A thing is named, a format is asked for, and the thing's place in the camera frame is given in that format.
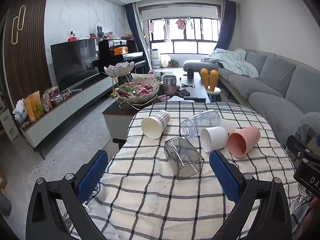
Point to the orange snack packet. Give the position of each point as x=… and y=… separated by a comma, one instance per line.
x=28, y=108

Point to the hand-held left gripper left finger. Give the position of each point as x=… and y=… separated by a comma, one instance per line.
x=92, y=177

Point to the grey sofa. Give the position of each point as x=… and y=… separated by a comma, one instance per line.
x=270, y=85

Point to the light blue blanket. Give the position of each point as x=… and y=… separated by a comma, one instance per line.
x=232, y=62

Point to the clear plastic cup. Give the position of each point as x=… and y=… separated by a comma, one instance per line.
x=200, y=122

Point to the black piano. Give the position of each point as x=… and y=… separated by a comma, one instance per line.
x=107, y=50

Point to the dark coffee table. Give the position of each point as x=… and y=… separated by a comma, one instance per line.
x=197, y=90

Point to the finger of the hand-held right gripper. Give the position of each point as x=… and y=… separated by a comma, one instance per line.
x=301, y=148

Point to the black cup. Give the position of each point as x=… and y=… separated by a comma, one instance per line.
x=190, y=72

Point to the white tiered snack bowl stand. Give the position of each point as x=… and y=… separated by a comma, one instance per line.
x=120, y=70

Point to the glass jar of nuts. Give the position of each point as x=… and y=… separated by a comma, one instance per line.
x=169, y=85

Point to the red box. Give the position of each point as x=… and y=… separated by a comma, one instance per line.
x=72, y=39

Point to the white plastic bag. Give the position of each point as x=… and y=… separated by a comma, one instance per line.
x=20, y=112

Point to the black remote control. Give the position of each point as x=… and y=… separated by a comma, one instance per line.
x=193, y=98

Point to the purple snack packet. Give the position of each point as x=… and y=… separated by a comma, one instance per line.
x=55, y=96

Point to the blue curtain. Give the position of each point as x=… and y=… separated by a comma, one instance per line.
x=135, y=30
x=226, y=25

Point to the dark rabbit figurine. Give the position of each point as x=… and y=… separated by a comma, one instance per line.
x=100, y=32

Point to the black and white checked cloth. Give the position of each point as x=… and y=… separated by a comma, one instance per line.
x=150, y=192

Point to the gold paperclip wall ornament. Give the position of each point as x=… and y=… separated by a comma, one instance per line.
x=24, y=17
x=12, y=30

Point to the orange box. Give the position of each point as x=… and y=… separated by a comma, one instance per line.
x=120, y=50

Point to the white television cabinet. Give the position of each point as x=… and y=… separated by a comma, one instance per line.
x=62, y=112

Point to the black television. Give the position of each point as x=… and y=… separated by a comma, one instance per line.
x=72, y=62

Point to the white security camera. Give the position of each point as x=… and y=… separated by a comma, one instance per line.
x=72, y=33

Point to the cream waste bin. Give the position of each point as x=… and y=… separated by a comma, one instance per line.
x=165, y=61

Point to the white air purifier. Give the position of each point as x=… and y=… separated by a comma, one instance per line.
x=155, y=57

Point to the pink hanging garment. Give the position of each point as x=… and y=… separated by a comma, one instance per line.
x=179, y=23

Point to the beige snack packet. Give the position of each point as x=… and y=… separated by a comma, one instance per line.
x=45, y=102

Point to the potted plant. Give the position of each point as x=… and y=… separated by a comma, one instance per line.
x=173, y=63

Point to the white hanging garment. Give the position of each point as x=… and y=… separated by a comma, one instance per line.
x=166, y=32

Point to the white cup with checked print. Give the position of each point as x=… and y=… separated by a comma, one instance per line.
x=160, y=120

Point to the yellow snack packet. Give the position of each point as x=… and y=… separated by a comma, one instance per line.
x=36, y=103

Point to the pink cup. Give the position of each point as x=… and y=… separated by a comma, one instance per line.
x=250, y=136

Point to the yellow rabbit-ear stool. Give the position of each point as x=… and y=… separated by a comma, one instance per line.
x=205, y=77

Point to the grey transparent cup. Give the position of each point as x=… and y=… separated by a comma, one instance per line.
x=185, y=160

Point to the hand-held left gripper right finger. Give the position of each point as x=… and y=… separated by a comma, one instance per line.
x=225, y=177

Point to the pile of wrapped candies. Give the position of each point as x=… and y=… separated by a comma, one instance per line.
x=140, y=88

